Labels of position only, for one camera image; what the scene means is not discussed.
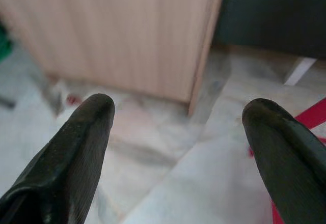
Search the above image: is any light wood cabinet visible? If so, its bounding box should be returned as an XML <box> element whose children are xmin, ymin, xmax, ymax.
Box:
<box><xmin>0</xmin><ymin>0</ymin><xmax>227</xmax><ymax>115</ymax></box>

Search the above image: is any red plastic stool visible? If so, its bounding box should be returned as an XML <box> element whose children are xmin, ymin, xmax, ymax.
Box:
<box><xmin>248</xmin><ymin>98</ymin><xmax>326</xmax><ymax>224</ymax></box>

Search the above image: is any black TV console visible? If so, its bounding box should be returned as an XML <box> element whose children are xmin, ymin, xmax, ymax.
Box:
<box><xmin>212</xmin><ymin>0</ymin><xmax>326</xmax><ymax>86</ymax></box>

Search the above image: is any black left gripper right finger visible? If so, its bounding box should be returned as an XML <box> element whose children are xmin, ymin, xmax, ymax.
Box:
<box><xmin>241</xmin><ymin>98</ymin><xmax>326</xmax><ymax>224</ymax></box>

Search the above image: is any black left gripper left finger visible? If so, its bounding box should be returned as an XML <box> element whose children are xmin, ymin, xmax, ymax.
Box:
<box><xmin>0</xmin><ymin>93</ymin><xmax>116</xmax><ymax>224</ymax></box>

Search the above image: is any green object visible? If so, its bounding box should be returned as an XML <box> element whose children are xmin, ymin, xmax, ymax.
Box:
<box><xmin>0</xmin><ymin>21</ymin><xmax>12</xmax><ymax>64</ymax></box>

